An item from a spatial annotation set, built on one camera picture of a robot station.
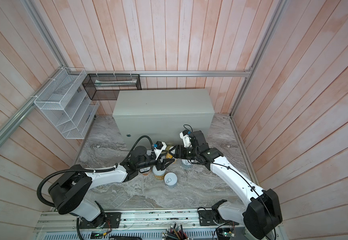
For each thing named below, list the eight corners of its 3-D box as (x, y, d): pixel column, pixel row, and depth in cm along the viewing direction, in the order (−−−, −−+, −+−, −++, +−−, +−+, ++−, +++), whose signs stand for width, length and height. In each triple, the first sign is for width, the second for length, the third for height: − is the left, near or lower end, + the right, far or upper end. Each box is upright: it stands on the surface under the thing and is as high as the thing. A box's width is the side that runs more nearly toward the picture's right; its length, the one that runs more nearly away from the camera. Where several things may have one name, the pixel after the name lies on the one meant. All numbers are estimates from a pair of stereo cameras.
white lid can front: (164, 188, 86) (164, 184, 81) (164, 176, 90) (164, 172, 85) (177, 188, 86) (177, 184, 81) (176, 176, 90) (177, 172, 85)
